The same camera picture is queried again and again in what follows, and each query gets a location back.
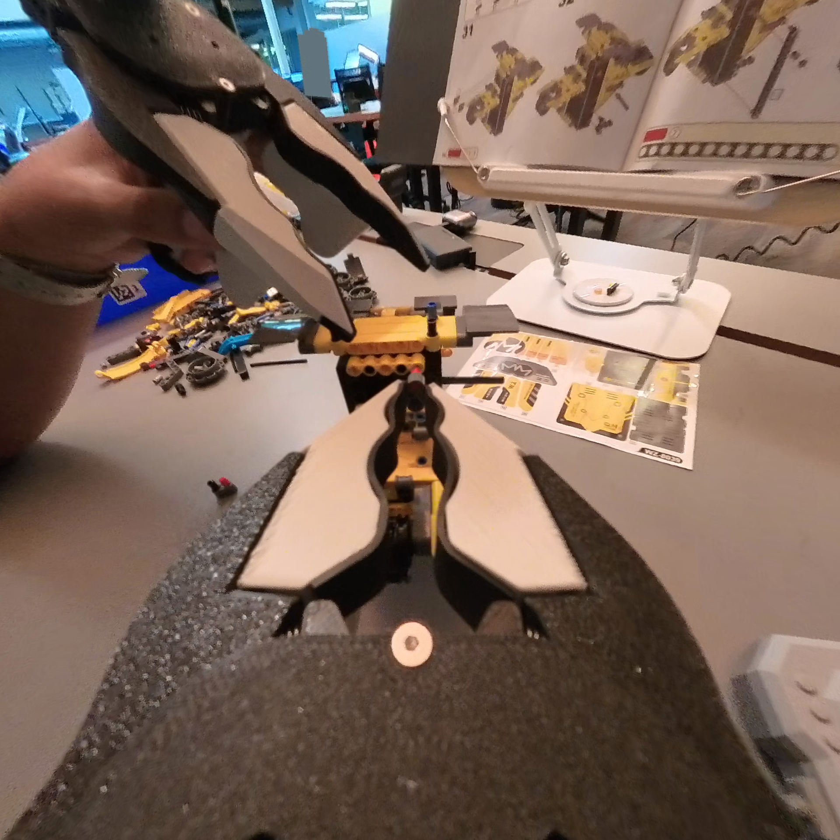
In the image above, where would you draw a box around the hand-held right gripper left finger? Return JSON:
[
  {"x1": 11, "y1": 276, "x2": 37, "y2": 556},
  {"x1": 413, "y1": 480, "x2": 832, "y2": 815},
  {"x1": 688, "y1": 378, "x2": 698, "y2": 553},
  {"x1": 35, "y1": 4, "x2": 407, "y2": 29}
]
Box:
[{"x1": 234, "y1": 381, "x2": 411, "y2": 595}]

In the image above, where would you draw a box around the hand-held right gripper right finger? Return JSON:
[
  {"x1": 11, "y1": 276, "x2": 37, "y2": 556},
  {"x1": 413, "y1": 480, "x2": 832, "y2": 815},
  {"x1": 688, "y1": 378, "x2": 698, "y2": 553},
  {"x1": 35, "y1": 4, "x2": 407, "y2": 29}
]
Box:
[{"x1": 421, "y1": 383, "x2": 589, "y2": 597}]

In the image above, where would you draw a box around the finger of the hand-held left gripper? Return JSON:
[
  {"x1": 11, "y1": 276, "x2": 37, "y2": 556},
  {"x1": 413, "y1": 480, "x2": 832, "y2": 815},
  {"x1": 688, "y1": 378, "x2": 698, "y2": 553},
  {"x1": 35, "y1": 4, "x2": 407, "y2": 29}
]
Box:
[
  {"x1": 154, "y1": 112, "x2": 360, "y2": 343},
  {"x1": 252, "y1": 100, "x2": 432, "y2": 272}
]

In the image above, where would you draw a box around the yellow toy brick robot model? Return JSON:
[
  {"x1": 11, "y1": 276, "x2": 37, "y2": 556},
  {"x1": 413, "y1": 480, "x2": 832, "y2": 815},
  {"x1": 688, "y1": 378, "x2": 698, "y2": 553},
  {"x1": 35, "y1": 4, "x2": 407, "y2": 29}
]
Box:
[{"x1": 252, "y1": 294, "x2": 520, "y2": 560}]

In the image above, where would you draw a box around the person's left hand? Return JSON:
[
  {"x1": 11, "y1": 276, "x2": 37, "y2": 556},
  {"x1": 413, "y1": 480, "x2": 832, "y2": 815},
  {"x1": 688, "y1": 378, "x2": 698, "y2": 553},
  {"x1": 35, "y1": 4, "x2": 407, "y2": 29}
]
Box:
[{"x1": 0, "y1": 120, "x2": 221, "y2": 275}]

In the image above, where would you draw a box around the dark grey board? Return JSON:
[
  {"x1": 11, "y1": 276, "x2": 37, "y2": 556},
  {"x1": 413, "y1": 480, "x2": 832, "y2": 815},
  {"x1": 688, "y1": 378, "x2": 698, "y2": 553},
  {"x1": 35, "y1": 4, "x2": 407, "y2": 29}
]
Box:
[{"x1": 378, "y1": 0, "x2": 464, "y2": 169}]

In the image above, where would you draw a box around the blue storage bin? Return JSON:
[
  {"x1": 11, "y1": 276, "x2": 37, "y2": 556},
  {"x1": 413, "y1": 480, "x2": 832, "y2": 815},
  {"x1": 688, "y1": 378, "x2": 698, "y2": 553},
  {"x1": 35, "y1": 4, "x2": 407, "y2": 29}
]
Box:
[{"x1": 96, "y1": 252, "x2": 221, "y2": 328}]

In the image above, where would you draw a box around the yellow grey sticker sheet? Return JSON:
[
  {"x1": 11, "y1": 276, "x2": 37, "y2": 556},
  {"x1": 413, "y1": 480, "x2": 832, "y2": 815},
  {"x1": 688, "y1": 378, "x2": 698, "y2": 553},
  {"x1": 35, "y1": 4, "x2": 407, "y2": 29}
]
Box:
[{"x1": 452, "y1": 331, "x2": 702, "y2": 471}]

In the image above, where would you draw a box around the white printed marker tag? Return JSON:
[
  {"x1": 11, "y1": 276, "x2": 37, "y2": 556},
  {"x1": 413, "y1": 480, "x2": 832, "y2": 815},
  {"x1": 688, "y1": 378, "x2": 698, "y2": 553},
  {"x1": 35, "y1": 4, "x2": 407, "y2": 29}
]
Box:
[{"x1": 109, "y1": 262, "x2": 147, "y2": 305}]

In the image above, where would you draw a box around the black power bank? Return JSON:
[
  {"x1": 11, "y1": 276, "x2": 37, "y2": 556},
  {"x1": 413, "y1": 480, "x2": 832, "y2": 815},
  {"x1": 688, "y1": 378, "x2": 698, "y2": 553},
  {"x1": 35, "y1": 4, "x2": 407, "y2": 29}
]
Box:
[{"x1": 409, "y1": 221, "x2": 475, "y2": 270}]

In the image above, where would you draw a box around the pile of toy brick parts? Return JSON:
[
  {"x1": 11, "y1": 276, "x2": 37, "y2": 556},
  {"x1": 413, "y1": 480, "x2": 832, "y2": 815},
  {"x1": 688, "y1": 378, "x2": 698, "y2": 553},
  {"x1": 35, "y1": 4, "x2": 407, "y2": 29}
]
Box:
[{"x1": 95, "y1": 252, "x2": 379, "y2": 396}]

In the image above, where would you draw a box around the white wristband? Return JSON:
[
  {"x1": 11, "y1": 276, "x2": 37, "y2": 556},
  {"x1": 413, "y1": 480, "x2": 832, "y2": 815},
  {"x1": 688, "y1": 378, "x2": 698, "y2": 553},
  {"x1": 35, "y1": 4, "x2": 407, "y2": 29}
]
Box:
[{"x1": 0, "y1": 252, "x2": 130, "y2": 307}]

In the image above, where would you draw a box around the white book stand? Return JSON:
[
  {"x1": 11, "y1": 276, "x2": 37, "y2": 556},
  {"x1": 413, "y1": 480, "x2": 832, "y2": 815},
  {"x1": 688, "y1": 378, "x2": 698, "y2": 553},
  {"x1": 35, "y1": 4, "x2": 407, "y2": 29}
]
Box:
[{"x1": 436, "y1": 92, "x2": 840, "y2": 361}]

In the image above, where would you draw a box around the instruction booklet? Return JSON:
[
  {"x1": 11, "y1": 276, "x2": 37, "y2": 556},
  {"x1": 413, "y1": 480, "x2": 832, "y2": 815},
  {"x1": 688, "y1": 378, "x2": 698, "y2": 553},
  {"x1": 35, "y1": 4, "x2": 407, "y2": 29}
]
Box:
[{"x1": 433, "y1": 0, "x2": 840, "y2": 175}]

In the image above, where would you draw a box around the grey toy battery box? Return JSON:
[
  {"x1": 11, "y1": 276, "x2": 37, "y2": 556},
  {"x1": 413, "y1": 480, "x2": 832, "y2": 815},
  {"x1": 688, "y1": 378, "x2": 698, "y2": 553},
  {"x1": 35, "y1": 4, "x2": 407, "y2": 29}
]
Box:
[{"x1": 731, "y1": 633, "x2": 840, "y2": 840}]

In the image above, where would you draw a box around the black desk cable cover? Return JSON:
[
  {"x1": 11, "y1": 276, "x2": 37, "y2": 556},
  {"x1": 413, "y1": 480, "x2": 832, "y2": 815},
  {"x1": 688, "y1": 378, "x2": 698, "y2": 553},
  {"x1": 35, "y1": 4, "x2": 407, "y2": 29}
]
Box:
[{"x1": 400, "y1": 219, "x2": 525, "y2": 272}]

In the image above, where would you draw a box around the black coiled cable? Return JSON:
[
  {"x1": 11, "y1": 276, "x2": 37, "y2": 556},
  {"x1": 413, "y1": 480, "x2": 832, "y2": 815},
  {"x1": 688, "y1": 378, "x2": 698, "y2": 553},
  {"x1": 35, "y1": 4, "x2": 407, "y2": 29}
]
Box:
[{"x1": 727, "y1": 219, "x2": 840, "y2": 265}]

